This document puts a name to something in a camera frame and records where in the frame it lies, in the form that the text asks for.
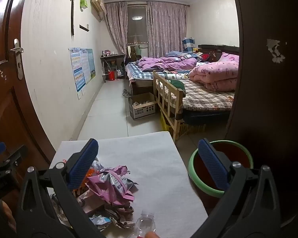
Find blue white snack wrapper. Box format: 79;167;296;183
89;214;111;231

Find pink snack wrapper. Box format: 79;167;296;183
86;161;137;206

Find orange snack bag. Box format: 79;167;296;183
72;168;95;198

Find green rimmed red trash bin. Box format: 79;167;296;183
188;140;253;199

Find person right hand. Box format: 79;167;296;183
145;231;160;238

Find brown wooden door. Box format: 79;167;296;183
0;0;55;182

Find clear plastic bottle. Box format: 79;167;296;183
132;210;156;237

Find yellow plastic crate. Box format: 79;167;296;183
160;111;173;132

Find pink folded quilt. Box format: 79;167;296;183
188;52;239;92

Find bed with checkered sheet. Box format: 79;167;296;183
125;44;240;127

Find cardboard box on floor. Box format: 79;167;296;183
129;92;156;120

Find red bucket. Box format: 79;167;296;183
108;71;116;81

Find dark side table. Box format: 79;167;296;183
100;54;126;83

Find purple rumpled blanket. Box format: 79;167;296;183
136;57;197;72

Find blue white striped pillow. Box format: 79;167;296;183
182;38;195;52

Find green hanging bag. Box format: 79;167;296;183
79;0;88;11

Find pink curtains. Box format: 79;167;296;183
105;1;187;58

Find silver door handle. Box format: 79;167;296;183
10;38;24;80

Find wooden bed rail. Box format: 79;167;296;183
153;71;184;142

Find blue wall poster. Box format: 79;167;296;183
69;47;96;92

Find wall air conditioner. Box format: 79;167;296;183
90;0;106;21

